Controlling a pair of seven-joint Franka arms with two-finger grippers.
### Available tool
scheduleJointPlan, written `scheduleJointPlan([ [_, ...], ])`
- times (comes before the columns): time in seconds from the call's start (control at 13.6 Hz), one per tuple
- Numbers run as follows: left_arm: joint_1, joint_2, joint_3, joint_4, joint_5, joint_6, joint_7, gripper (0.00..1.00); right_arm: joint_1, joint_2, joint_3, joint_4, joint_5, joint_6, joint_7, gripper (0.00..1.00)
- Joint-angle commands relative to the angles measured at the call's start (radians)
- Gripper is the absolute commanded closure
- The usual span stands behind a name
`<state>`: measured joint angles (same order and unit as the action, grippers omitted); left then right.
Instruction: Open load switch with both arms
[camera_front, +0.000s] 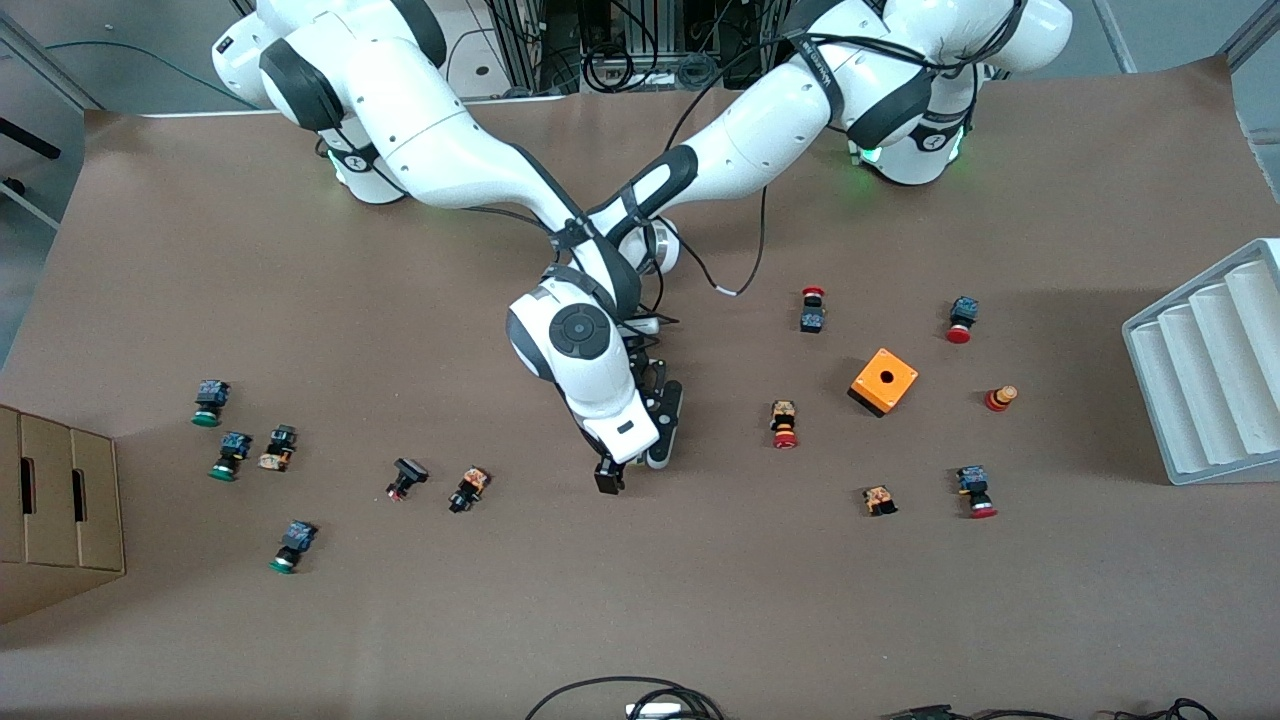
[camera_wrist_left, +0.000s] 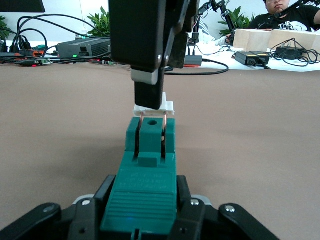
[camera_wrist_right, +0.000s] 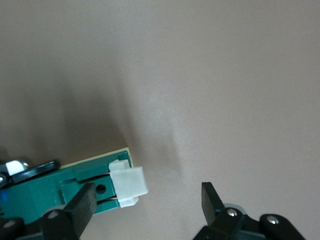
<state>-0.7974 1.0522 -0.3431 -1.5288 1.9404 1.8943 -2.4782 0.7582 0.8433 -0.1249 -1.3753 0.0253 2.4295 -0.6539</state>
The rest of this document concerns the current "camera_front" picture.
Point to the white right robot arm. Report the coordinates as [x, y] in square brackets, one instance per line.
[440, 150]

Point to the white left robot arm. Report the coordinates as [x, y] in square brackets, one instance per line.
[780, 130]

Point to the brown paper table cover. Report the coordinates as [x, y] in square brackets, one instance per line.
[600, 600]

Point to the red mushroom button orange block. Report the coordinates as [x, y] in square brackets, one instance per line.
[784, 424]

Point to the black square push button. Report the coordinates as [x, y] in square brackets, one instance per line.
[406, 478]

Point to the white plug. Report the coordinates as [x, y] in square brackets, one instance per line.
[655, 711]

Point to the red emergency button black block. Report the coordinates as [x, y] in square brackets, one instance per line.
[812, 312]

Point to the small orange contact block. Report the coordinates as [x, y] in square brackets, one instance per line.
[879, 499]

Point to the green push button blue block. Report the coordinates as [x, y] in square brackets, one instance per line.
[293, 546]
[231, 455]
[210, 403]

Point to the red push button blue block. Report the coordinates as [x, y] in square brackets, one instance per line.
[975, 491]
[962, 320]

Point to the black flat connector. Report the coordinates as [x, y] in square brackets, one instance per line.
[925, 712]

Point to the red yellow button cap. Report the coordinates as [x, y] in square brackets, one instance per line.
[1000, 398]

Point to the aluminium profile rack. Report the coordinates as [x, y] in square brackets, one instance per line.
[530, 40]

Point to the brown cardboard box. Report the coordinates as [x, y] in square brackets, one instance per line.
[60, 520]

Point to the grey ribbed plastic tray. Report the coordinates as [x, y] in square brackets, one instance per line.
[1200, 370]

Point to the short black bar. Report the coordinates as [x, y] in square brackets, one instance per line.
[30, 137]

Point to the black selector switch orange block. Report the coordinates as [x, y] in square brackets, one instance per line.
[469, 489]

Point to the orange switch enclosure box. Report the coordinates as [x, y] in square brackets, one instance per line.
[884, 383]

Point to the black switch cream orange block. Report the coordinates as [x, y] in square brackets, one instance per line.
[278, 448]

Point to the grey aluminium frame bar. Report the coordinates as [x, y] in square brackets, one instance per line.
[50, 62]
[1255, 30]

